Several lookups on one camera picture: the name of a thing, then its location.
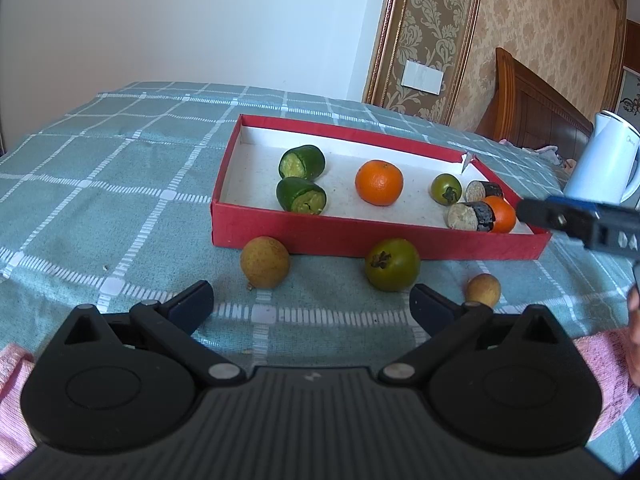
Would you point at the dark sugarcane piece front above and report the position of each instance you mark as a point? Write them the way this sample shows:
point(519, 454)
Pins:
point(474, 216)

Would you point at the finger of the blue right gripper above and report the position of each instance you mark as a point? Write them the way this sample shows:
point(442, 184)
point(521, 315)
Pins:
point(551, 217)
point(571, 202)

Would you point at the person's hand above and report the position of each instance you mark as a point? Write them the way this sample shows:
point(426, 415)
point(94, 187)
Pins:
point(633, 346)

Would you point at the small orange tangerine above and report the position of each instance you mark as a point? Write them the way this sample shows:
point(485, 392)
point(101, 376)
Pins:
point(504, 213)

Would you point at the dark sugarcane piece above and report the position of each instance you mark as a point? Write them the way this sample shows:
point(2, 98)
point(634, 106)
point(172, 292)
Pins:
point(477, 190)
point(474, 216)

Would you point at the floral pillow clothes heap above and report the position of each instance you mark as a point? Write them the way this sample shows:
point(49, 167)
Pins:
point(548, 155)

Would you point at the white electric kettle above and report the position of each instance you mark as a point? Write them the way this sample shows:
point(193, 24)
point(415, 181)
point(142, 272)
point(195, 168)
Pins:
point(606, 171)

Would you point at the large orange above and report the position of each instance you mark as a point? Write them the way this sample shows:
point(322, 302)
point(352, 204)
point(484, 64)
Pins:
point(379, 183)

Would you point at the white wall switch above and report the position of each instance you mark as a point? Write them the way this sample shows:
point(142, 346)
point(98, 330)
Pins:
point(423, 78)

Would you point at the red shallow cardboard box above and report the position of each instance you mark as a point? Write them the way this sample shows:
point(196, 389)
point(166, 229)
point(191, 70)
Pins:
point(335, 191)

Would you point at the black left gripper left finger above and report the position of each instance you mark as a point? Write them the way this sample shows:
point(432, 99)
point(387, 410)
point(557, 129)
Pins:
point(169, 328)

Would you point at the green cucumber piece round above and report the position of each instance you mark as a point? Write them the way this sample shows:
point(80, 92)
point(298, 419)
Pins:
point(305, 161)

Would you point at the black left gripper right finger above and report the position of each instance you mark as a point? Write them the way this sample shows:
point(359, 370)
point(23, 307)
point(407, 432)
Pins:
point(449, 326)

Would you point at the golden decorative wall frame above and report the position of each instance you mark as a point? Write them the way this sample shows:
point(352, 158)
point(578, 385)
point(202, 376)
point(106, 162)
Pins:
point(435, 33)

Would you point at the green cucumber piece tapered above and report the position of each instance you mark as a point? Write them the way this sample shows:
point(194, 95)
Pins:
point(300, 196)

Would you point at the small brown longan fruit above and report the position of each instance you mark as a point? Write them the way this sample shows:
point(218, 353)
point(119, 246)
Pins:
point(483, 289)

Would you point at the wooden bed headboard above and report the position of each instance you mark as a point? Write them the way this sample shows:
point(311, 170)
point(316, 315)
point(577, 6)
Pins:
point(529, 113)

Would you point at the pink towel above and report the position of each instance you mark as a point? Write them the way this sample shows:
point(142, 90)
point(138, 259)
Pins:
point(605, 354)

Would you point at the small green persimmon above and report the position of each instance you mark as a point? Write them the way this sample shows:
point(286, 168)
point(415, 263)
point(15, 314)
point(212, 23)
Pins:
point(446, 189)

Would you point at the large brown longan fruit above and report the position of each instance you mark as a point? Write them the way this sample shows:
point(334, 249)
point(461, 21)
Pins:
point(265, 262)

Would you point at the large green persimmon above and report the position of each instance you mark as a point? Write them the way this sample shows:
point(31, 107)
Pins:
point(392, 265)

